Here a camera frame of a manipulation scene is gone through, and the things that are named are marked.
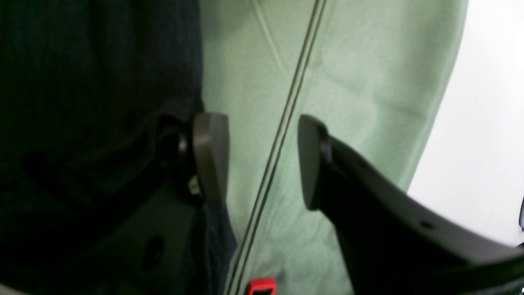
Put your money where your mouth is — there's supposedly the left red black clamp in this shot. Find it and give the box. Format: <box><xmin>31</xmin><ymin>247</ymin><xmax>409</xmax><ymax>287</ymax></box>
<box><xmin>244</xmin><ymin>278</ymin><xmax>277</xmax><ymax>295</ymax></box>

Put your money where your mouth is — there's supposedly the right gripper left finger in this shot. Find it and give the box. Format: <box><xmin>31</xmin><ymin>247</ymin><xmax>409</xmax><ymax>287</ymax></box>
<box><xmin>1</xmin><ymin>113</ymin><xmax>230</xmax><ymax>295</ymax></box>

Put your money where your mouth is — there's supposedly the black t-shirt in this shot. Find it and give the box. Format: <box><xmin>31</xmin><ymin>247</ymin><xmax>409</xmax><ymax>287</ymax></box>
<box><xmin>0</xmin><ymin>0</ymin><xmax>238</xmax><ymax>295</ymax></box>

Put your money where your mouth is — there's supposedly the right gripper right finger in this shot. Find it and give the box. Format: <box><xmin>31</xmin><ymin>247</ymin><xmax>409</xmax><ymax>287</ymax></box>
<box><xmin>298</xmin><ymin>115</ymin><xmax>523</xmax><ymax>295</ymax></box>

